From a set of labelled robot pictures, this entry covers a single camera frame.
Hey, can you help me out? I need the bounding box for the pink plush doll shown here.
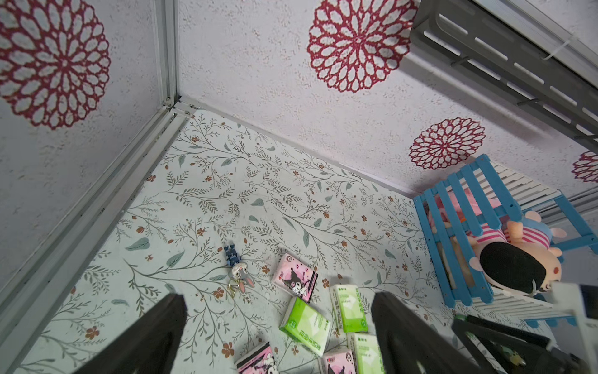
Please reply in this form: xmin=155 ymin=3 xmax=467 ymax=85
xmin=431 ymin=186 xmax=501 ymax=230

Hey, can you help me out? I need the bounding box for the rabbit figure keychain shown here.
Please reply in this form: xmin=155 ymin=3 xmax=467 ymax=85
xmin=224 ymin=244 xmax=255 ymax=294

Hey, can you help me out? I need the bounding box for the peach face plush doll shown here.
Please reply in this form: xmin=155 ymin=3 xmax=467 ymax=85
xmin=503 ymin=210 xmax=567 ymax=249

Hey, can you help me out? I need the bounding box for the green tissue pack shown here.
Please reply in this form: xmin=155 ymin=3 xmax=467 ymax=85
xmin=330 ymin=285 xmax=368 ymax=333
xmin=279 ymin=297 xmax=332 ymax=357
xmin=348 ymin=333 xmax=386 ymax=374

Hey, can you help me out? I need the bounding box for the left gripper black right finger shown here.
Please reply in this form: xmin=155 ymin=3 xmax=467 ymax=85
xmin=371 ymin=292 xmax=481 ymax=373

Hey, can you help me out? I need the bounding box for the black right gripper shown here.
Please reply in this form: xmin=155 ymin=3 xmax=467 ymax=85
xmin=452 ymin=316 xmax=589 ymax=373

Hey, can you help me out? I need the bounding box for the grey wall shelf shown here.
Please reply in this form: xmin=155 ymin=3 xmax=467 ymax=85
xmin=411 ymin=1 xmax=597 ymax=152

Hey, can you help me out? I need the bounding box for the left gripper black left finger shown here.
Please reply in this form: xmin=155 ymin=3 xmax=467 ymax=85
xmin=76 ymin=294 xmax=188 ymax=373

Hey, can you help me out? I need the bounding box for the black-haired plush doll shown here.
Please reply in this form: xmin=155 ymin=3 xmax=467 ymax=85
xmin=469 ymin=242 xmax=562 ymax=296

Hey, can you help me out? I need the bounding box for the blue white toy crib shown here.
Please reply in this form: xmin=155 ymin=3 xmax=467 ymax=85
xmin=414 ymin=155 xmax=597 ymax=308

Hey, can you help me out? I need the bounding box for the pink kuromi tissue pack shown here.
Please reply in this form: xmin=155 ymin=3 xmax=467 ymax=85
xmin=235 ymin=342 xmax=279 ymax=374
xmin=319 ymin=348 xmax=357 ymax=374
xmin=273 ymin=265 xmax=318 ymax=303

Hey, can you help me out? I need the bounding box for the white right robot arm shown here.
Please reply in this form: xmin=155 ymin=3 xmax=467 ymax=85
xmin=452 ymin=283 xmax=597 ymax=373

